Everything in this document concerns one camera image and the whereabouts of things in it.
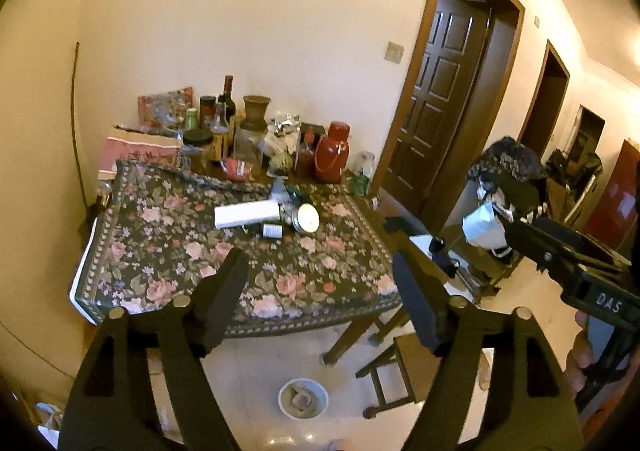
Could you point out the person's right hand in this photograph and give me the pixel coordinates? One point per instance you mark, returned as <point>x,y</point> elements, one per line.
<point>580,356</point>

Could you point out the yellow-labelled glass bottle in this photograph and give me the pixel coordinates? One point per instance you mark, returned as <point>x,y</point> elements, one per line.
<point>220,133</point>

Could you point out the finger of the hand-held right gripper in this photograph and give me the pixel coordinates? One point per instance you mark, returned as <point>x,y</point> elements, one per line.
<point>535,241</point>

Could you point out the thin brown stick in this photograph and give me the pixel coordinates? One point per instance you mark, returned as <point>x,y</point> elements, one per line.
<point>74,131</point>

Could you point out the brown wooden door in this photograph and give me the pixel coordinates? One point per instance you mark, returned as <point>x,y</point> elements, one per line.
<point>435,121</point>

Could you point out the white bowl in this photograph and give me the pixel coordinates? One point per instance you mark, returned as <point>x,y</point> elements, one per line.
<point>302,398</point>

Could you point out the red jar with black lid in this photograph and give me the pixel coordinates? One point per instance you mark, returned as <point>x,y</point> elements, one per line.
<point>207,113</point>

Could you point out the small white-labelled bottle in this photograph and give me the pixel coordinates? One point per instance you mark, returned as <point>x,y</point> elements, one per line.
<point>272,230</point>

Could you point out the dark cardboard box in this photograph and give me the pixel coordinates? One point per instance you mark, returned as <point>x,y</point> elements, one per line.
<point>315,131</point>

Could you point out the floral tablecloth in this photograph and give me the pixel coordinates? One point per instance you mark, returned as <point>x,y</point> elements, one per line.
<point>165,241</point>

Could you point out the red-edged snack bag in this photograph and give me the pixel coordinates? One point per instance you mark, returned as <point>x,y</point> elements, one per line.
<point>162,108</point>

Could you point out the brown ceramic vase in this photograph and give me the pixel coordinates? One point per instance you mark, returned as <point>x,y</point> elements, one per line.
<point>256,113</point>

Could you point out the red-capped sauce bottle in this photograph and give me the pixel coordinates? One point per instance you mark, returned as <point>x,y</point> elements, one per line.
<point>305,156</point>

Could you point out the wall light switch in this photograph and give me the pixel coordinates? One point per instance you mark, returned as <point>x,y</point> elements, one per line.
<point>394,52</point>

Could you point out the wooden chair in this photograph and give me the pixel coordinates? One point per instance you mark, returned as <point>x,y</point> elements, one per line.
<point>470,271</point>

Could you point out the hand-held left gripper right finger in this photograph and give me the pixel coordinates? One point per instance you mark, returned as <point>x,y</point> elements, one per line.
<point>412,301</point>

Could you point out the green bottle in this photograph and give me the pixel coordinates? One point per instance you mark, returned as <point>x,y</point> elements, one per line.
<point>191,120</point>

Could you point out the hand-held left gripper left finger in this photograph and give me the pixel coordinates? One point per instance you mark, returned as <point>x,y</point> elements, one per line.
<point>226,301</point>

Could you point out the red thermos flask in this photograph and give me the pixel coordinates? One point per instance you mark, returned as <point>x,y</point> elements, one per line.
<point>330,156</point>

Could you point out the clear glass jar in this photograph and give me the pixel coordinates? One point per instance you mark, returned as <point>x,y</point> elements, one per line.
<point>248,146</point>

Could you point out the wooden table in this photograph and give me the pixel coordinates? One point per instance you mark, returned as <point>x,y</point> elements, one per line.
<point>350,336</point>

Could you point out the blue plastic packet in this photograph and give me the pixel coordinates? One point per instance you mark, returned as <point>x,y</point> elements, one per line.
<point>280,191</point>

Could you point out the white rectangular box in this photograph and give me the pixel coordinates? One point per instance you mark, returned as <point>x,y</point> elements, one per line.
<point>245,215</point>

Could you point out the black-lidded glass jar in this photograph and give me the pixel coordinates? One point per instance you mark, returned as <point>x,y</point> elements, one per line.
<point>197,148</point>

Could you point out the clear plastic bottle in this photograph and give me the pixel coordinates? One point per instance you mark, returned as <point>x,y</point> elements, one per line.
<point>364,171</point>

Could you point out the red snack packet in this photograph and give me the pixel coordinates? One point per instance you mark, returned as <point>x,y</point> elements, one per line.
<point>237,170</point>

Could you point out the white paper sheet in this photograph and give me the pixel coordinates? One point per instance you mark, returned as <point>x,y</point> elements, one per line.
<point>425,243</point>

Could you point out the bag of green tea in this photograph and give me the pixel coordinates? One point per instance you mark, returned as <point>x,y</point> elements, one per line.
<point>281,163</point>

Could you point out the silver foil bags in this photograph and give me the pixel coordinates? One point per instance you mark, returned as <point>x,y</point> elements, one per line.
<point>282,131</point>

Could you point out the round white lid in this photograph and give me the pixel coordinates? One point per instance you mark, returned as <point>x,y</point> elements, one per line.
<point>307,219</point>

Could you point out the narrow brown door frame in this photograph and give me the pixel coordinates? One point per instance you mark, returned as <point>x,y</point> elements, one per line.
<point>562,96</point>

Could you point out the red door panel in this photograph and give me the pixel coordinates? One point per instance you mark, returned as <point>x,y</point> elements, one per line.
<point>612,196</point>

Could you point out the small wooden stool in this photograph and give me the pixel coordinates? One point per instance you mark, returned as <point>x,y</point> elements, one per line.
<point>400,356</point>

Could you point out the dark wine bottle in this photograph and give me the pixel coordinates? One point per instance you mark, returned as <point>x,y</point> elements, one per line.
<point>228,98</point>

